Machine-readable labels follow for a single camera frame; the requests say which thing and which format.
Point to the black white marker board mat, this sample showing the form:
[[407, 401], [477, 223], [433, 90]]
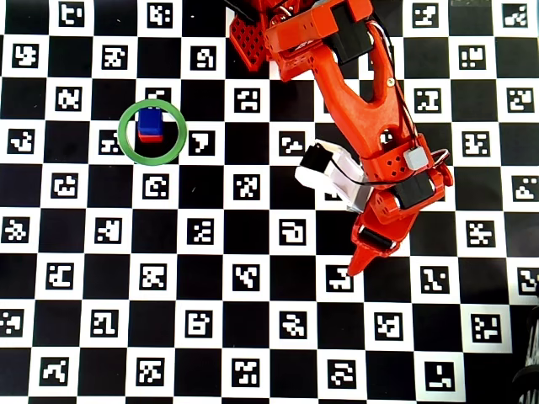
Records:
[[210, 294]]

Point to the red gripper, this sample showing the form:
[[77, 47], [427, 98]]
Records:
[[376, 239]]

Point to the small grey box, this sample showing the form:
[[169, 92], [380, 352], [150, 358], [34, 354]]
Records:
[[416, 157]]

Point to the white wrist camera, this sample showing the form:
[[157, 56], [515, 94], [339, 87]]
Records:
[[337, 177]]

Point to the red cube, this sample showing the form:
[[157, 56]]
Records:
[[151, 139]]

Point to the red robot arm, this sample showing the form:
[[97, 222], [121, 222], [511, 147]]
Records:
[[349, 105]]

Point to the red robot base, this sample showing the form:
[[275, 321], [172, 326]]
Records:
[[246, 42]]

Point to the blue cube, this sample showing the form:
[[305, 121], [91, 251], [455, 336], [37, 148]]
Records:
[[150, 120]]

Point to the black stand with white lettering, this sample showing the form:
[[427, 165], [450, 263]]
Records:
[[528, 357]]

